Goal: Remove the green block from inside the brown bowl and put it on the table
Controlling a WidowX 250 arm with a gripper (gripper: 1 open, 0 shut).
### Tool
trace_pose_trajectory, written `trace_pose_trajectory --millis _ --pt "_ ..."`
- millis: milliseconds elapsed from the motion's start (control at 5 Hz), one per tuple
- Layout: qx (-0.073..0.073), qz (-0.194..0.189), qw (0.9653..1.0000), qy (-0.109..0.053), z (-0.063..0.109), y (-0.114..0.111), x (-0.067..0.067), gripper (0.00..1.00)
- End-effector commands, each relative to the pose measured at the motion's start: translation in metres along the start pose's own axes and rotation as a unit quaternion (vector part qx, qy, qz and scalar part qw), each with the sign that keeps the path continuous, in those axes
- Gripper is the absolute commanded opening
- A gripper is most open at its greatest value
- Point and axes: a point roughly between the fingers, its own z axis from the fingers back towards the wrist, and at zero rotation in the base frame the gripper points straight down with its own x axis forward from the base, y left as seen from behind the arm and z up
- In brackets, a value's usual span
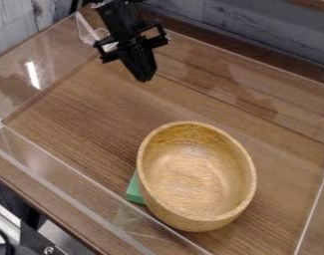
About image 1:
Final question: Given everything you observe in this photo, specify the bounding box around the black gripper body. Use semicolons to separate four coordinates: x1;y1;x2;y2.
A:
92;0;167;63

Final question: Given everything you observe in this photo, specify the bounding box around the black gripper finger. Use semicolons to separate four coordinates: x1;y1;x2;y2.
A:
144;49;158;80
120;51;150;82

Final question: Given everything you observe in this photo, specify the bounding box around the clear acrylic tray wall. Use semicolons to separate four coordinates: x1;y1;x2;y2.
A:
0;11;324;255

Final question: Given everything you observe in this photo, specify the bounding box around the brown wooden oval bowl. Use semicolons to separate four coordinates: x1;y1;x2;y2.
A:
136;121;257;232

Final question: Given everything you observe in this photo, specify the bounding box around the black cable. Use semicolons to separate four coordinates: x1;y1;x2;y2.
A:
0;230;15;255

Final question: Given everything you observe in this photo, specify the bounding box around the clear acrylic corner bracket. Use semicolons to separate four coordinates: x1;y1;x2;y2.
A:
75;12;107;46

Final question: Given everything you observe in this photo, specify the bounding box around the black metal bracket with bolt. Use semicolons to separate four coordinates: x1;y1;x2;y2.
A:
19;222;67;255

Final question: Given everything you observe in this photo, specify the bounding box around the green block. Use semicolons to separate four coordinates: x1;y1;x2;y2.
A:
126;173;144;205

